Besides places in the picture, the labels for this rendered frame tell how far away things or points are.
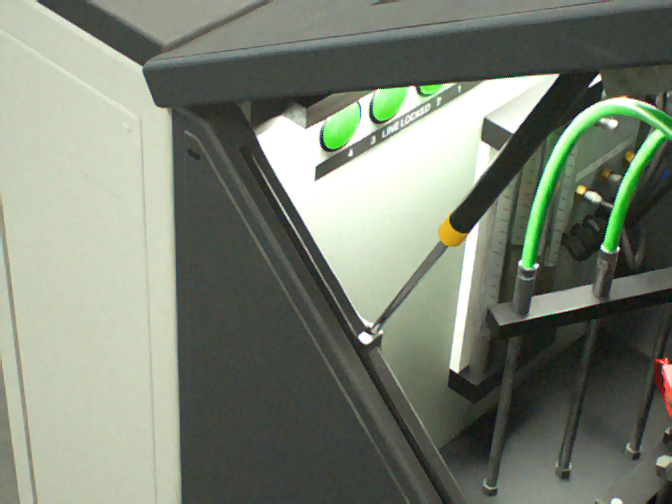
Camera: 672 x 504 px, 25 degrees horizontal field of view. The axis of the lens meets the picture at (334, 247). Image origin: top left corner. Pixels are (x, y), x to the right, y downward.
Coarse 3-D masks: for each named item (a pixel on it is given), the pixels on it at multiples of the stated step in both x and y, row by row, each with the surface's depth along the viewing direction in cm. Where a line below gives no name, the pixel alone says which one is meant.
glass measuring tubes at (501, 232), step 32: (512, 128) 141; (480, 160) 146; (544, 160) 151; (512, 192) 147; (480, 224) 150; (512, 224) 153; (544, 224) 156; (480, 256) 154; (512, 256) 156; (544, 256) 162; (480, 288) 157; (512, 288) 158; (544, 288) 165; (480, 320) 158; (480, 352) 161; (448, 384) 165; (480, 384) 162
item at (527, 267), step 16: (592, 112) 128; (608, 112) 126; (624, 112) 123; (640, 112) 121; (656, 112) 120; (576, 128) 131; (656, 128) 120; (560, 144) 134; (560, 160) 135; (544, 176) 138; (544, 192) 139; (544, 208) 141; (528, 240) 144; (528, 256) 145; (528, 272) 146
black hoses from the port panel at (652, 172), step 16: (656, 160) 160; (656, 176) 164; (640, 192) 162; (656, 192) 165; (608, 208) 163; (576, 224) 170; (592, 224) 171; (624, 224) 169; (640, 224) 170; (624, 240) 163; (640, 240) 167; (576, 256) 168; (640, 256) 165
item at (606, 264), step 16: (656, 144) 138; (640, 160) 140; (640, 176) 142; (624, 192) 144; (624, 208) 145; (608, 224) 147; (608, 240) 148; (608, 256) 149; (608, 272) 150; (592, 288) 153; (608, 288) 152
